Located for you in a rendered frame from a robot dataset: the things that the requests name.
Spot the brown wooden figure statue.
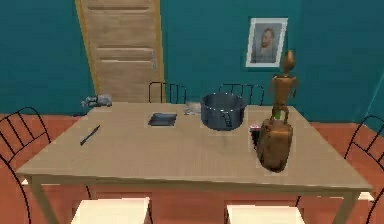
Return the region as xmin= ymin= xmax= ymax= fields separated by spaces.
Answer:
xmin=256 ymin=49 xmax=298 ymax=173

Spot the pale grey crumpled paper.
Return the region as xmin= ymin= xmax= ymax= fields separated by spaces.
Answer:
xmin=183 ymin=102 xmax=202 ymax=116

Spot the dark grey cooking pot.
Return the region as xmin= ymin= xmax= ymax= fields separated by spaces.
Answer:
xmin=199 ymin=92 xmax=248 ymax=132

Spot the dark flat tray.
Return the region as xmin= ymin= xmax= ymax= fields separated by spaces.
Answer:
xmin=147 ymin=112 xmax=178 ymax=127

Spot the light wooden table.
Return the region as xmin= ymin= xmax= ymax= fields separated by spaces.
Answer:
xmin=15 ymin=101 xmax=374 ymax=224

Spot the small dark cup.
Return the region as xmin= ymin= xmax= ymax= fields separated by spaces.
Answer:
xmin=249 ymin=124 xmax=262 ymax=148

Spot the light wooden room door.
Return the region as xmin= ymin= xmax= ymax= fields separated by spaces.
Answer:
xmin=74 ymin=0 xmax=166 ymax=104

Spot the grey crumpled cloth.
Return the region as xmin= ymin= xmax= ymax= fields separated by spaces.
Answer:
xmin=80 ymin=94 xmax=113 ymax=109

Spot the white framed portrait picture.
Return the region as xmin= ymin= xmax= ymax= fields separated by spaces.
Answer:
xmin=245 ymin=17 xmax=289 ymax=69

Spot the black thin stick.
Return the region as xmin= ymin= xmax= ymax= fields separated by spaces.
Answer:
xmin=79 ymin=124 xmax=101 ymax=147

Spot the white seat chair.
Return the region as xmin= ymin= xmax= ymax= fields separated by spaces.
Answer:
xmin=70 ymin=197 xmax=152 ymax=224
xmin=226 ymin=204 xmax=306 ymax=224

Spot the black wire chair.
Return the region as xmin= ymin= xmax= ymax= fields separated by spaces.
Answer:
xmin=0 ymin=106 xmax=52 ymax=224
xmin=148 ymin=81 xmax=188 ymax=105
xmin=218 ymin=83 xmax=265 ymax=107
xmin=343 ymin=115 xmax=384 ymax=224

